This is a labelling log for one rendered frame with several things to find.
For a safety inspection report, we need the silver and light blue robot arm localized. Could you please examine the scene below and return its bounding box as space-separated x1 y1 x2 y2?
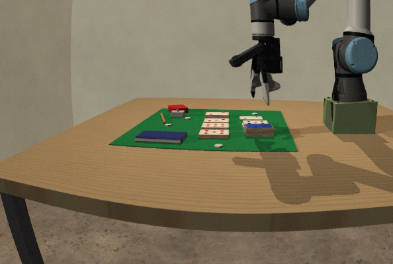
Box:
229 0 378 102

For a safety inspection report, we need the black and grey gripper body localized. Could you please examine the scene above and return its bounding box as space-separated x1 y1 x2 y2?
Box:
252 36 283 74

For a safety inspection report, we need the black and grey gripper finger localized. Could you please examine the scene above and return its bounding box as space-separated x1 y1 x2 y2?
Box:
251 65 262 98
259 60 281 105

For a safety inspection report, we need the green felt mat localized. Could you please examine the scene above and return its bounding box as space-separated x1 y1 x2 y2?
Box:
109 109 298 152

